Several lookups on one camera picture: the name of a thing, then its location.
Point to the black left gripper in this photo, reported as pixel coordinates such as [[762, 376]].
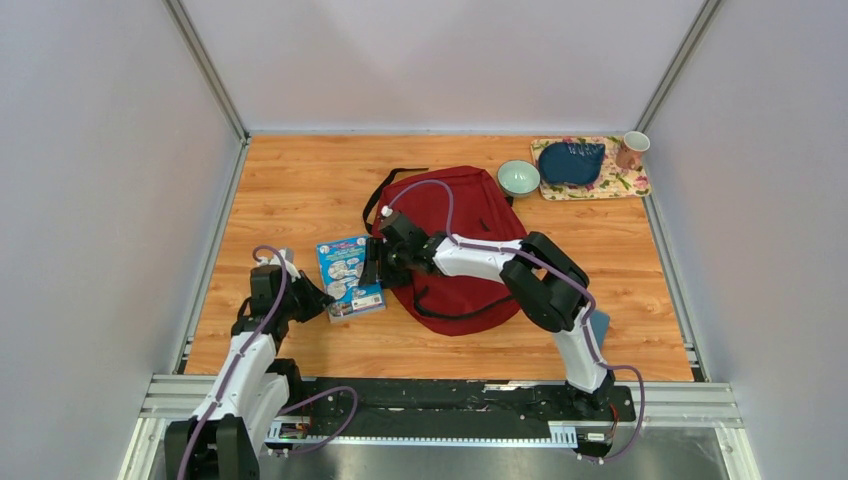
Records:
[[317, 297]]

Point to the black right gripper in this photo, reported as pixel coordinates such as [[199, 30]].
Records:
[[375, 252]]

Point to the blue puzzle box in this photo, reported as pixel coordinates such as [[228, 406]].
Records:
[[341, 265]]

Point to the red student backpack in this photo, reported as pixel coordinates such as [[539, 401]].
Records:
[[469, 200]]

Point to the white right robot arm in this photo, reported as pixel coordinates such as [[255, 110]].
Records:
[[548, 286]]

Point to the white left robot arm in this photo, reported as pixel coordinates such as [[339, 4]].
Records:
[[224, 435]]

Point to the pale blue ceramic bowl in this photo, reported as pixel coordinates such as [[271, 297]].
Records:
[[518, 178]]

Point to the dark blue pencil pouch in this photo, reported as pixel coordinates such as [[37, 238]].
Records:
[[571, 163]]

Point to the teal blue wallet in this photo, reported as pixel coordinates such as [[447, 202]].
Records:
[[599, 322]]

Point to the pink mug white inside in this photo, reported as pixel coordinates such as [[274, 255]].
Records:
[[633, 146]]

